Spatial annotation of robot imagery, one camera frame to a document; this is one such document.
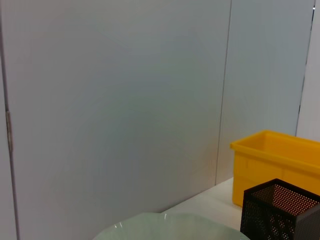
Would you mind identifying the pale green wavy fruit plate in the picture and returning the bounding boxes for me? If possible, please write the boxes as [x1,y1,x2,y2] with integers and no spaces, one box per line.
[92,211,249,240]

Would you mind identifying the black mesh pen holder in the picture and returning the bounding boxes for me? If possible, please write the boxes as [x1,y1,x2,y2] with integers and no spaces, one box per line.
[239,178,320,240]

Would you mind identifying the yellow plastic bin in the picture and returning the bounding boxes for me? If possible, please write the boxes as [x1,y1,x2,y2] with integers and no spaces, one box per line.
[229,129,320,209]

